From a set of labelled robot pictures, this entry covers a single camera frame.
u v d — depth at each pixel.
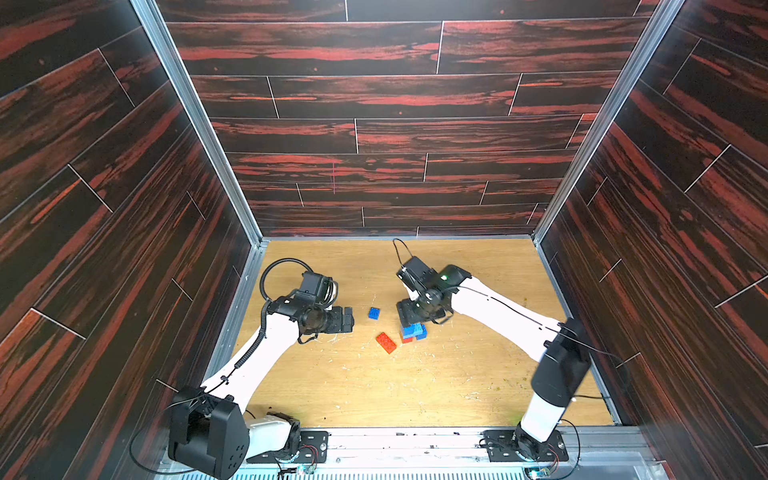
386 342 0.91
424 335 0.93
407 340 0.91
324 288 0.66
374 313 0.97
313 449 0.72
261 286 0.69
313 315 0.61
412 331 0.89
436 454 0.73
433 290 0.57
